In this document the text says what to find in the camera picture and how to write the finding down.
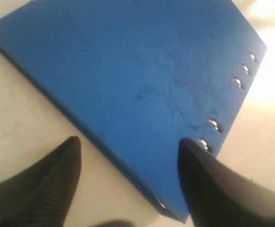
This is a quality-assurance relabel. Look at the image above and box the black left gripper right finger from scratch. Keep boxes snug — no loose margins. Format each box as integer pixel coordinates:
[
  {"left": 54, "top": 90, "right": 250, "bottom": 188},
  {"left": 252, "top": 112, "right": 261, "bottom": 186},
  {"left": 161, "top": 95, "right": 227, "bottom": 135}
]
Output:
[{"left": 178, "top": 138, "right": 275, "bottom": 227}]

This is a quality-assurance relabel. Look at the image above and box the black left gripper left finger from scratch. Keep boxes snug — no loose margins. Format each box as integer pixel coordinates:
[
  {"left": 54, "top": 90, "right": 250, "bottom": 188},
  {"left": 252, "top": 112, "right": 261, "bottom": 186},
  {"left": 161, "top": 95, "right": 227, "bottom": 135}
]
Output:
[{"left": 0, "top": 136, "right": 81, "bottom": 227}]

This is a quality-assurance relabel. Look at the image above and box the blue ring binder notebook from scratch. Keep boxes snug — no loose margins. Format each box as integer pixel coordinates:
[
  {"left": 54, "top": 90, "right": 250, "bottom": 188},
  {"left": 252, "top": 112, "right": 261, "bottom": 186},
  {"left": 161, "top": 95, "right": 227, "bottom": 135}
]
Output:
[{"left": 0, "top": 0, "right": 266, "bottom": 222}]

